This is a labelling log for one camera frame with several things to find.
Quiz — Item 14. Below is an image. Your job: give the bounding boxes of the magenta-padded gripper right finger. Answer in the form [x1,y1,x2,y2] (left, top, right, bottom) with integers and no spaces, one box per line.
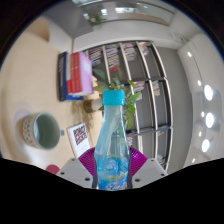
[128,146,169,190]

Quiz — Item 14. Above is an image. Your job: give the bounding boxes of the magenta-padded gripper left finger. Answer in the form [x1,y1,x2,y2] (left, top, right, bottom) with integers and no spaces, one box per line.
[55,147,100,190]

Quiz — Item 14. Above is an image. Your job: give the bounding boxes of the clear bottle with blue cap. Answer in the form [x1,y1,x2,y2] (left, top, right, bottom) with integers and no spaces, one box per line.
[93,89,132,191]

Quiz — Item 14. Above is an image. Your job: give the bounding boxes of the flat round red coaster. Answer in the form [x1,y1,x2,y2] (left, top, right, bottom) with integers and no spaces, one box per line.
[45,163,62,176]

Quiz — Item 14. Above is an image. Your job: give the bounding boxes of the open white magazine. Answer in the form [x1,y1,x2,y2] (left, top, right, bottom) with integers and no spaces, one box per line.
[66,122,92,158]

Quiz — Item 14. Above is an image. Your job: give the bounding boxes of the grey spotted ceramic mug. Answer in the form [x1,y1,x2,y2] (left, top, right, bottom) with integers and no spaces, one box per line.
[22,112,66,150]

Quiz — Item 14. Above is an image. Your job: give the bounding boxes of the green potted plant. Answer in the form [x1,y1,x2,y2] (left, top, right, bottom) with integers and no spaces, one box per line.
[83,66,143,131]

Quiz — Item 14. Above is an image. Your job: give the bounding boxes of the dark blue book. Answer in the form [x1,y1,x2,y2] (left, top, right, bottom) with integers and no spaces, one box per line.
[57,51,84,102]

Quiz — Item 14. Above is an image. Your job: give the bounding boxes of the red book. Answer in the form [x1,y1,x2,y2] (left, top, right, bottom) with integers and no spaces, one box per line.
[66,51,83,96]

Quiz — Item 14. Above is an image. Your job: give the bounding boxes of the round ceiling lights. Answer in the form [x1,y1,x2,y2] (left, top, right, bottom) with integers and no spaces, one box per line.
[186,49,216,164]

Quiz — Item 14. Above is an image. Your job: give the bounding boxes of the pink book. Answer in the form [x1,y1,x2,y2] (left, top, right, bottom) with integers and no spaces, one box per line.
[78,51,94,95]

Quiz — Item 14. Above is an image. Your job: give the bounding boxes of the light wooden chair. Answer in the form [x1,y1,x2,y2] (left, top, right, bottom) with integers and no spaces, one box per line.
[24,16,51,43]

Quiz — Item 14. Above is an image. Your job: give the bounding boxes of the small potted window plant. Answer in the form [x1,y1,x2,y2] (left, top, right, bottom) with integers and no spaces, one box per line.
[88,14,108,26]

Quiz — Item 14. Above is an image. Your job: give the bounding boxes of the grey wall shelf unit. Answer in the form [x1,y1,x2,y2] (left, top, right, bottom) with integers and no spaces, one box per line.
[84,40,174,172]

